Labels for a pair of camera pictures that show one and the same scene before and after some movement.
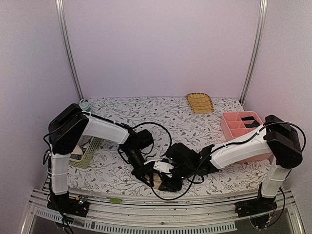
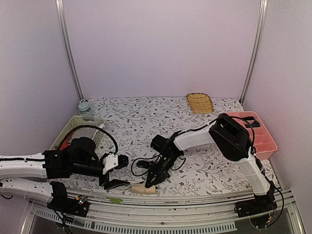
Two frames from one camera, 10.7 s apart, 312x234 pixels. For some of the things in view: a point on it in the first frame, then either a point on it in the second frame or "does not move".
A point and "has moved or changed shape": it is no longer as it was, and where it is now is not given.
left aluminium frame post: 67,48 does not move
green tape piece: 114,200 does not move
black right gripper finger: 173,184 → 153,178
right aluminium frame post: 263,19 does not move
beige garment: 157,180 has moved or changed shape
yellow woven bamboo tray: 200,103 does not move
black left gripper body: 138,171 → 78,168
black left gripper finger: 151,183 → 114,183
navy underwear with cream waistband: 254,124 does not move
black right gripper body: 185,171 → 166,165
